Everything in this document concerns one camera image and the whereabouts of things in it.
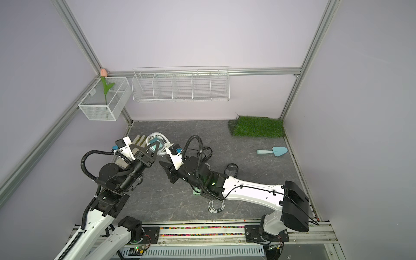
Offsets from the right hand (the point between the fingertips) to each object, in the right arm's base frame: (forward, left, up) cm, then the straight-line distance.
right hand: (163, 160), depth 64 cm
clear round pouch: (+8, +3, +4) cm, 10 cm away
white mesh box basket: (+28, +37, +4) cm, 47 cm away
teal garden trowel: (+24, -62, -32) cm, 74 cm away
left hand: (+5, +2, +4) cm, 6 cm away
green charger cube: (-12, -13, -2) cm, 18 cm away
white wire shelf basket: (+55, 0, -1) cm, 55 cm away
